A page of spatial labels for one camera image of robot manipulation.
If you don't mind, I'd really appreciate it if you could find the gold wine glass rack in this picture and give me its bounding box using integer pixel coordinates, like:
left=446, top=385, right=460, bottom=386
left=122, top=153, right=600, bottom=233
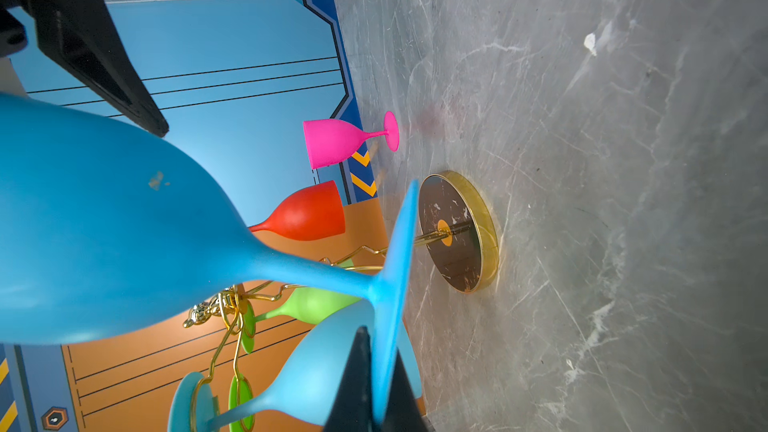
left=189, top=172, right=498, bottom=431

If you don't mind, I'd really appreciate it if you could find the green wine glass back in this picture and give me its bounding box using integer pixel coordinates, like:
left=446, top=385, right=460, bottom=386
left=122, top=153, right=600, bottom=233
left=239, top=281, right=360, bottom=354

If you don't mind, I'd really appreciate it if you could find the pink wine glass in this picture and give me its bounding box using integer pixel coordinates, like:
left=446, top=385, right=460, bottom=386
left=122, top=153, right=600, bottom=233
left=303, top=111, right=400, bottom=169

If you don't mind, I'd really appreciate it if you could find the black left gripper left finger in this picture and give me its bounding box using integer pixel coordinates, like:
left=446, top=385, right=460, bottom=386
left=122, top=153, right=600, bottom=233
left=1, top=0, right=169, bottom=137

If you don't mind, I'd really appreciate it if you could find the red wine glass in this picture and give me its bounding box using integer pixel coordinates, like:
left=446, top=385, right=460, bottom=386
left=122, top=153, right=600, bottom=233
left=249, top=182, right=346, bottom=241

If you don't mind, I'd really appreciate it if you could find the green wine glass left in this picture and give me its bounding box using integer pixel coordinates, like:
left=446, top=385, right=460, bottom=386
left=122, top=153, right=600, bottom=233
left=228, top=375, right=254, bottom=432

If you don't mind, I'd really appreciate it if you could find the blue wine glass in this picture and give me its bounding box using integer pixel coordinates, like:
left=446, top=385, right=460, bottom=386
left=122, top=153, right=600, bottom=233
left=1, top=95, right=419, bottom=424
left=167, top=299, right=424, bottom=432

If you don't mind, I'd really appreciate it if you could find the green wine glass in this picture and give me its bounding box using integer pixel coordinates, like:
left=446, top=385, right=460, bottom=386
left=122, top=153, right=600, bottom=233
left=228, top=375, right=254, bottom=432
left=239, top=281, right=360, bottom=354

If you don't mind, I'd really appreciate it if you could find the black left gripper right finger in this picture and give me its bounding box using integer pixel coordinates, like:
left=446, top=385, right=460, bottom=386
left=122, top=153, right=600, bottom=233
left=323, top=326, right=429, bottom=432

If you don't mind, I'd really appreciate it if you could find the blue wine glass front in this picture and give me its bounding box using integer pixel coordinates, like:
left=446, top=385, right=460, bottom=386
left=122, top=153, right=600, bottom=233
left=167, top=299, right=424, bottom=432

